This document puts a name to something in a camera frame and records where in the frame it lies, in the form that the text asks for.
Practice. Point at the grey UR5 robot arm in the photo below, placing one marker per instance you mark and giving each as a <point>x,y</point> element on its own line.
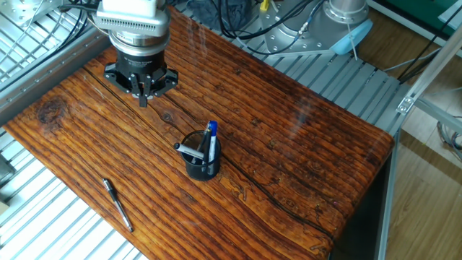
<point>346,7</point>

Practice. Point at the aluminium frame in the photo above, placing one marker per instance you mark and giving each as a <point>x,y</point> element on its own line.
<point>54,68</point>

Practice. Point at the black mesh pen holder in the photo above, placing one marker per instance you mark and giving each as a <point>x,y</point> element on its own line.
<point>196,171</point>

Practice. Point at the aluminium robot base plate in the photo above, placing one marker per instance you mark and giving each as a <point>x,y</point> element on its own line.
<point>288,36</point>

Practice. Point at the perforated aluminium plate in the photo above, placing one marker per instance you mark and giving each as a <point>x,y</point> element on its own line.
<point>21,11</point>

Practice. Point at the black pen with silver tip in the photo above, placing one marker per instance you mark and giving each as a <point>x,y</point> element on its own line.
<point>204,141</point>

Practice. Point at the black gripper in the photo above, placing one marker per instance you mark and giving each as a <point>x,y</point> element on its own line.
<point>140,63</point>

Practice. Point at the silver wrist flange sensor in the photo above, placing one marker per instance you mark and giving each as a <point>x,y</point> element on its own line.
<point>139,45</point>

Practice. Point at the wood grain table board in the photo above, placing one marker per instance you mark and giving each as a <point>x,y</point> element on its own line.
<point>252,144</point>

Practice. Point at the grey marker with black cap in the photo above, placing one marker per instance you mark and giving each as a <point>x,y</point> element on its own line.
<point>187,150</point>

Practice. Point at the silver black ballpoint pen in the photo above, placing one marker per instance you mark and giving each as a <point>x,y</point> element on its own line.
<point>117,204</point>

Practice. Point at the white pen with blue cap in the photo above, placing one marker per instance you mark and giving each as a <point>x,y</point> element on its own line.
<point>213,130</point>

